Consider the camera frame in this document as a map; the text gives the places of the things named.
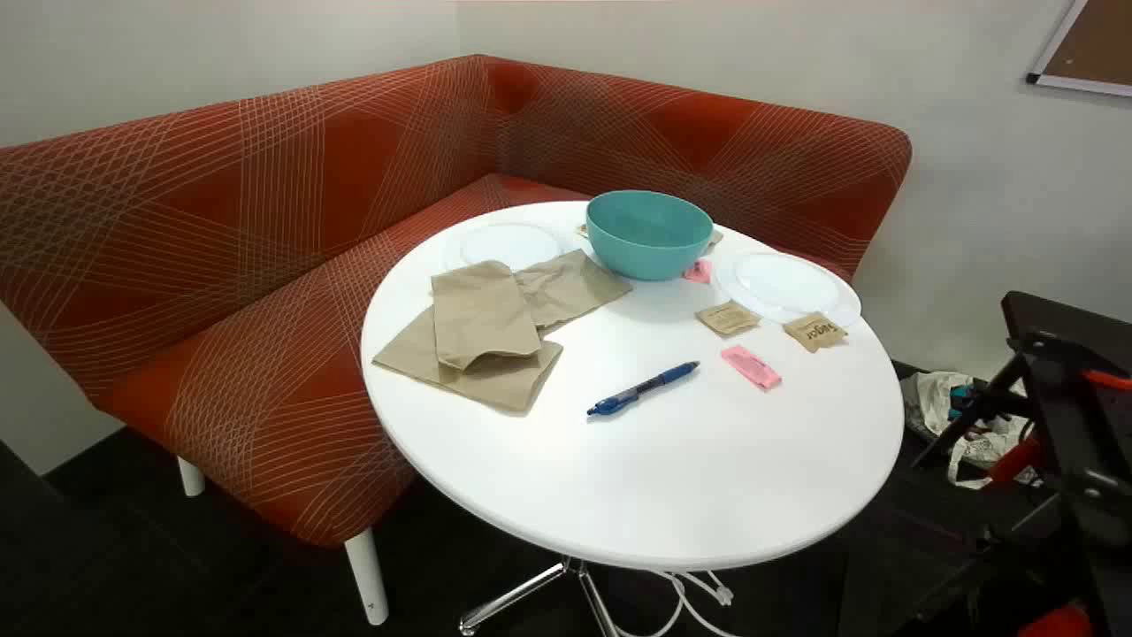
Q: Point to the blue pen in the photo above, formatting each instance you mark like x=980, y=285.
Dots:
x=643, y=386

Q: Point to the teal bowl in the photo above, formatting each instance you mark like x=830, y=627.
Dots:
x=649, y=235

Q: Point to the crumpled brown paper napkin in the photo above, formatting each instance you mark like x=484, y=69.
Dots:
x=572, y=287

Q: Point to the folded brown paper napkin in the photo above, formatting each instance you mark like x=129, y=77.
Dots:
x=484, y=312

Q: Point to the large brown paper napkin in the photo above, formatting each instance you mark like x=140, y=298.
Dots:
x=498, y=377

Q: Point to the small pink sweetener packet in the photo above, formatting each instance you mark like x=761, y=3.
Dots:
x=699, y=272

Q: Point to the chrome table base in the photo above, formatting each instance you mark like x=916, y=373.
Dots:
x=518, y=591

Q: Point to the white sofa leg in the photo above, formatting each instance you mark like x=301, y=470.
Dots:
x=367, y=575
x=190, y=475

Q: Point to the orange patterned corner sofa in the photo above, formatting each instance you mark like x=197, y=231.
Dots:
x=236, y=235

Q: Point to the white bag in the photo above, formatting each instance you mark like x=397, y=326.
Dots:
x=940, y=402

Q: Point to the black and red cart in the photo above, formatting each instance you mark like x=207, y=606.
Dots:
x=1064, y=446

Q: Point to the framed cork board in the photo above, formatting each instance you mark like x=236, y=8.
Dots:
x=1092, y=42

